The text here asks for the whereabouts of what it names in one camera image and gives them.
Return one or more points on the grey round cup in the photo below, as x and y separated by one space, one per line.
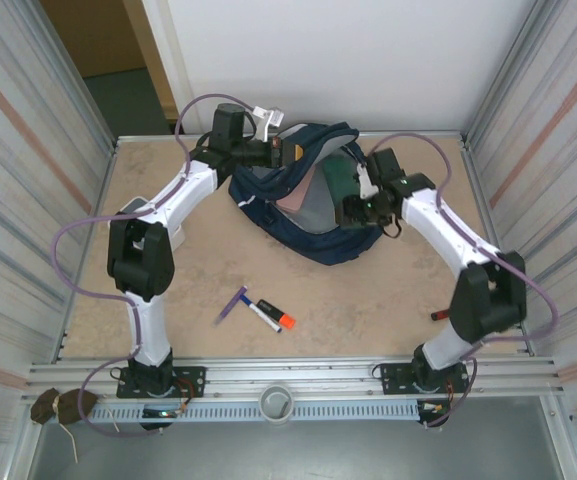
275 402

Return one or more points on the blue white marker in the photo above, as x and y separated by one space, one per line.
264 313

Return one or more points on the pink pencil case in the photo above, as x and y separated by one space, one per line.
295 197

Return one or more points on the aluminium frame rail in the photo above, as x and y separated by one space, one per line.
293 372

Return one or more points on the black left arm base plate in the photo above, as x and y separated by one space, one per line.
193 381

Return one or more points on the purple pen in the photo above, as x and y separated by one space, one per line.
232 303

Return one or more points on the navy blue backpack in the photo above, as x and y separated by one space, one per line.
318 245

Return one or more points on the orange black highlighter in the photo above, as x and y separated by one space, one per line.
274 308

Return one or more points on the grey white box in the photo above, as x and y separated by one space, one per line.
178 237

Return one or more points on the green pencil case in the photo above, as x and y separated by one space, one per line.
338 172

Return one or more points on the red black small tool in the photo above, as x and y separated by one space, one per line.
439 315

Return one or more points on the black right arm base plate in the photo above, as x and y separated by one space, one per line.
395 377

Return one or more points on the brown wooden door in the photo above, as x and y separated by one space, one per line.
93 35

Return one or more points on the small circuit board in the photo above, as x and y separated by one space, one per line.
160 413

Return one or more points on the brown cloth bundle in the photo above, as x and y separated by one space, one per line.
68 405

